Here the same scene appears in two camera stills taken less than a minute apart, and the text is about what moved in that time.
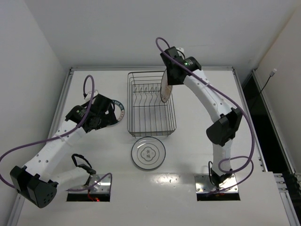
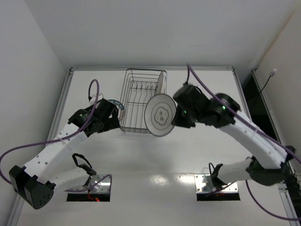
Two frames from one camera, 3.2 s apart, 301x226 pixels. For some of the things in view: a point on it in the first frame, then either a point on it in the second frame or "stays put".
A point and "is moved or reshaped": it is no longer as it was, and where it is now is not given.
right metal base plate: [203, 184] stays put
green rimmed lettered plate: [119, 111] stays put
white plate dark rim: [148, 153] to [160, 114]
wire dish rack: [147, 115] is moved or reshaped
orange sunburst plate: [165, 89] to [159, 84]
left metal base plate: [103, 186] stays put
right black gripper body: [172, 80] to [181, 114]
